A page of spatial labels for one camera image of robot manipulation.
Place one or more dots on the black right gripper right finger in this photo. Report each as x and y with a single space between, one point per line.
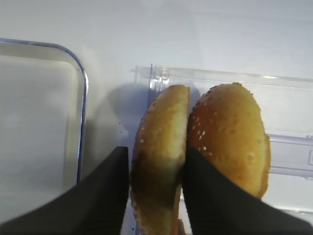
216 206

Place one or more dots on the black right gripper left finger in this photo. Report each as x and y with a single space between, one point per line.
95 206

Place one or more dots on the sesame bun half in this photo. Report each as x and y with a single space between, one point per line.
158 160
226 127

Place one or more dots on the clear acrylic rack right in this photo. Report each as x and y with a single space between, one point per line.
287 113

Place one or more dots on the white rectangular metal tray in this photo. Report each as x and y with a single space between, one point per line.
43 95

